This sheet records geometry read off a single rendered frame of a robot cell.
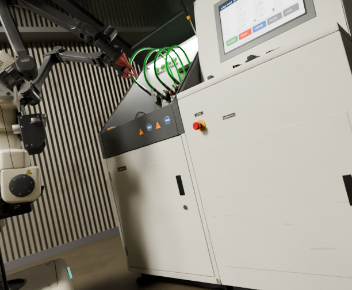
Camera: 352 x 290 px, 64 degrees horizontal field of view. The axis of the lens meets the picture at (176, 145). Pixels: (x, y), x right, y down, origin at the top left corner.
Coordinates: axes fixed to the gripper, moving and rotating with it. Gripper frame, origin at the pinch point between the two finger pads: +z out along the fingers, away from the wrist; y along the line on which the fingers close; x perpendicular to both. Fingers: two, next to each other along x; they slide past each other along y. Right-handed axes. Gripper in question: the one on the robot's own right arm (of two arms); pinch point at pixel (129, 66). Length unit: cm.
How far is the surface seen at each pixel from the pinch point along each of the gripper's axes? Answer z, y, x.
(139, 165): 37, -36, 14
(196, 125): 35, -23, -33
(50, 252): 63, -103, 207
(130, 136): 24.2, -24.6, 15.9
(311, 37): 35, 0, -82
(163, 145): 35.8, -27.7, -7.1
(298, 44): 34, -1, -78
